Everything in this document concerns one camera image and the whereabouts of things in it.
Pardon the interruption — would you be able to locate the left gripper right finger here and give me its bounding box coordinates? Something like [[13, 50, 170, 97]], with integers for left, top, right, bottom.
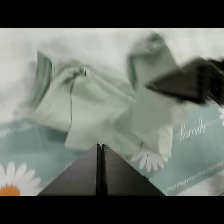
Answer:
[[100, 143, 166, 197]]

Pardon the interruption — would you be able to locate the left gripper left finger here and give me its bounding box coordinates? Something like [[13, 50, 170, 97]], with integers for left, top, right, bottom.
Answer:
[[37, 143, 101, 197]]

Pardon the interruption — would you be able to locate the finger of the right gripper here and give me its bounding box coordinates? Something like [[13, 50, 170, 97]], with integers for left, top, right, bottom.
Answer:
[[145, 57, 224, 106]]

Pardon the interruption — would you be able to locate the pale green shirt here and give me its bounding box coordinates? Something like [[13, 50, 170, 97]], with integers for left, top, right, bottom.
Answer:
[[14, 31, 188, 163]]

